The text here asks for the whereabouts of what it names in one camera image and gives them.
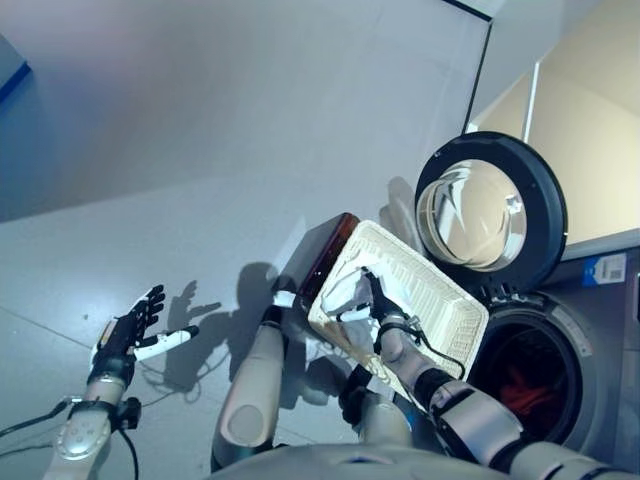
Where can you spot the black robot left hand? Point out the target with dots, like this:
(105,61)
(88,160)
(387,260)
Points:
(120,335)

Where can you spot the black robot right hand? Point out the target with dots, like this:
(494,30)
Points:
(382,307)

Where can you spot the white garment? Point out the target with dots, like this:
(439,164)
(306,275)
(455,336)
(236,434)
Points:
(345,295)

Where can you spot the orange-red garment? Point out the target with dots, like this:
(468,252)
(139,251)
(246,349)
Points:
(530,390)

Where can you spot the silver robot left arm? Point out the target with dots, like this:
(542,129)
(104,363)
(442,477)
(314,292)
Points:
(82,435)

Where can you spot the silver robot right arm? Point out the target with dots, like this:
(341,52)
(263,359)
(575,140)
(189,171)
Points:
(475,415)

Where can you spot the round glass washing machine door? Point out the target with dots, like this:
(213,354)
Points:
(545,200)

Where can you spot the grey front-load washing machine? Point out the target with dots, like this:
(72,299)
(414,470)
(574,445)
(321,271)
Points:
(600,350)

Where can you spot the cream wicker laundry basket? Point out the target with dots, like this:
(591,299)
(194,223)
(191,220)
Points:
(430,295)

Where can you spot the silver robot right leg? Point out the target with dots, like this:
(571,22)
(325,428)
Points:
(385,415)

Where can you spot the silver robot leg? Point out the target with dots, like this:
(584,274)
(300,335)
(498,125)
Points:
(255,380)
(385,415)

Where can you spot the silver robot left leg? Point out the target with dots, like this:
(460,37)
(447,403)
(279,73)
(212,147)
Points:
(255,380)

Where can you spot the grey robot torso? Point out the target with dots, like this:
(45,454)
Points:
(350,465)

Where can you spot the blue white barcode sticker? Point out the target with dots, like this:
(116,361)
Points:
(605,270)

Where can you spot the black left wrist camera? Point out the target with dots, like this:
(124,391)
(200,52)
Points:
(130,414)

